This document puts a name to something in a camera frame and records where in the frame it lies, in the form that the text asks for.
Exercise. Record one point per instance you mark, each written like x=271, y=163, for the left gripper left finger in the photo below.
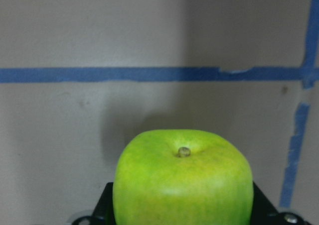
x=103, y=213

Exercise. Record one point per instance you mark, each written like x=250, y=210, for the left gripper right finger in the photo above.
x=264, y=213

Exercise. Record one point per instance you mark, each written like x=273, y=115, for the green apple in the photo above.
x=182, y=177

